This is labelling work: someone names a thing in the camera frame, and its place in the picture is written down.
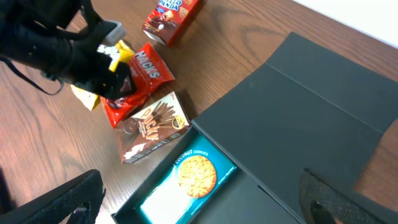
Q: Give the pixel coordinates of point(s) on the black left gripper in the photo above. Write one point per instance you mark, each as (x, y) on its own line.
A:
(89, 70)

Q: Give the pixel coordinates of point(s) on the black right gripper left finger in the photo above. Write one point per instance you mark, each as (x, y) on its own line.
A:
(79, 200)

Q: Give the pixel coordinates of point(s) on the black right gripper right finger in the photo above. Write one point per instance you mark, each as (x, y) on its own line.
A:
(323, 202)

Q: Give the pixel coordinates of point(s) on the yellow Hacks candy bag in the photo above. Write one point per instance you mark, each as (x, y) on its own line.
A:
(120, 52)

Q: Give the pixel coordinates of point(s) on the red Hacks candy bag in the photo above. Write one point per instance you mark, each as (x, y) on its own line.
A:
(148, 72)

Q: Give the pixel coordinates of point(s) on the black container box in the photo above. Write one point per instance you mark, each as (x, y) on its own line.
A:
(306, 107)

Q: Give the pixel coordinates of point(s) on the red Hello Panda box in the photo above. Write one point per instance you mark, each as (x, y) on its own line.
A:
(167, 19)

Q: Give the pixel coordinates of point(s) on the brown Pocky box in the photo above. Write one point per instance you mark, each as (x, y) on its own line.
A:
(153, 127)

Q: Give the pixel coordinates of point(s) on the teal coconut cookies box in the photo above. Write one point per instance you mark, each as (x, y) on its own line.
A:
(193, 178)

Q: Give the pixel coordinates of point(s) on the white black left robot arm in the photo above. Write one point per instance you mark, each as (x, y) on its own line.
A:
(60, 38)

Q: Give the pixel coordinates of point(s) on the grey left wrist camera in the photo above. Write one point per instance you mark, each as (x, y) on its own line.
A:
(116, 33)

